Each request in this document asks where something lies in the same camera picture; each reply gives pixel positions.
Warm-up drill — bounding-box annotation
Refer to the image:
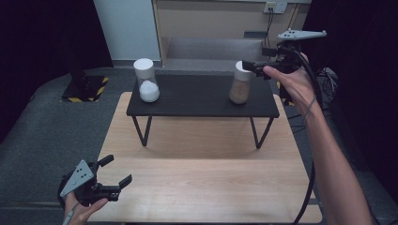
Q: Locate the grey cord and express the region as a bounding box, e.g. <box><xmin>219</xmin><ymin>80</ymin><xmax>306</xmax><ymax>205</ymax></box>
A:
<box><xmin>61</xmin><ymin>202</ymin><xmax>81</xmax><ymax>225</ymax></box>

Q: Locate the dark grey bracket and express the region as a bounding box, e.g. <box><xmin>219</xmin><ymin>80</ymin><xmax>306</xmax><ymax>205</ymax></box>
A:
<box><xmin>243</xmin><ymin>30</ymin><xmax>268</xmax><ymax>39</ymax></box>

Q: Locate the white cabinet panel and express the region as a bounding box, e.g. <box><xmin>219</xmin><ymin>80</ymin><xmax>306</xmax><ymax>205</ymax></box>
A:
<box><xmin>93</xmin><ymin>0</ymin><xmax>162</xmax><ymax>63</ymax></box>

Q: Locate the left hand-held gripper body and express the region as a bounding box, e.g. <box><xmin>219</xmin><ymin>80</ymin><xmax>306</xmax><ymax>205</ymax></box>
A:
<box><xmin>57</xmin><ymin>159</ymin><xmax>122</xmax><ymax>208</ymax></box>

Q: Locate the black hanging cable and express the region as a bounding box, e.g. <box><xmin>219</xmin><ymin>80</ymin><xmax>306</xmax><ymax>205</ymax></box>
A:
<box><xmin>263</xmin><ymin>11</ymin><xmax>274</xmax><ymax>48</ymax></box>

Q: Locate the black shelf rack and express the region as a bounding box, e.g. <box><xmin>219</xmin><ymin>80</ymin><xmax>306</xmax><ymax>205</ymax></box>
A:
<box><xmin>126</xmin><ymin>73</ymin><xmax>281</xmax><ymax>150</ymax></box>

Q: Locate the jar of white powder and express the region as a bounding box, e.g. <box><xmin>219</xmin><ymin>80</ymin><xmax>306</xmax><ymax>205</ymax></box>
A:
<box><xmin>132</xmin><ymin>57</ymin><xmax>161</xmax><ymax>103</ymax></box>

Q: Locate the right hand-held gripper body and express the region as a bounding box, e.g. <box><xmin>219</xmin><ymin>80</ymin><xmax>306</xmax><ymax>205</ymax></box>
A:
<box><xmin>262</xmin><ymin>28</ymin><xmax>328</xmax><ymax>75</ymax></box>

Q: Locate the wooden desk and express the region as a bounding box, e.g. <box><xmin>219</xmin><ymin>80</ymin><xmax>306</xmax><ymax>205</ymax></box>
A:
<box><xmin>152</xmin><ymin>0</ymin><xmax>313</xmax><ymax>71</ymax></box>

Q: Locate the jar of brown powder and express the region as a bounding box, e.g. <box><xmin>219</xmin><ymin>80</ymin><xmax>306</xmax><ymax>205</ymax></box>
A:
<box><xmin>228</xmin><ymin>60</ymin><xmax>254</xmax><ymax>105</ymax></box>

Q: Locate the person's right hand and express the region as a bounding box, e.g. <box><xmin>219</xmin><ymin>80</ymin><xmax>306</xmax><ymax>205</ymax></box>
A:
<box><xmin>262</xmin><ymin>52</ymin><xmax>323</xmax><ymax>116</ymax></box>

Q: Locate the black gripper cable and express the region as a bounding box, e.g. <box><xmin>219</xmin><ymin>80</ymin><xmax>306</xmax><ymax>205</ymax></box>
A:
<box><xmin>292</xmin><ymin>50</ymin><xmax>325</xmax><ymax>225</ymax></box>

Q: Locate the white wall socket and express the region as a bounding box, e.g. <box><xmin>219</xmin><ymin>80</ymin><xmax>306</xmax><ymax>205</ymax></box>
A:
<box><xmin>263</xmin><ymin>1</ymin><xmax>287</xmax><ymax>14</ymax></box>

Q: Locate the person's left hand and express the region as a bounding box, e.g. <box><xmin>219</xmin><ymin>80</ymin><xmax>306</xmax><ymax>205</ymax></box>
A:
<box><xmin>63</xmin><ymin>191</ymin><xmax>109</xmax><ymax>225</ymax></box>

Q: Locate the dark curtain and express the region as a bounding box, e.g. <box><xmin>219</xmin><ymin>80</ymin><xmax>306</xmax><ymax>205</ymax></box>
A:
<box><xmin>299</xmin><ymin>0</ymin><xmax>398</xmax><ymax>195</ymax></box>
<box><xmin>0</xmin><ymin>0</ymin><xmax>114</xmax><ymax>144</ymax></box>

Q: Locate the grey wrist band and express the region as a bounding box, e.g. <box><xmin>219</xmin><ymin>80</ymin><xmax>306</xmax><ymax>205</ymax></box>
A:
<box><xmin>302</xmin><ymin>95</ymin><xmax>317</xmax><ymax>122</ymax></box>

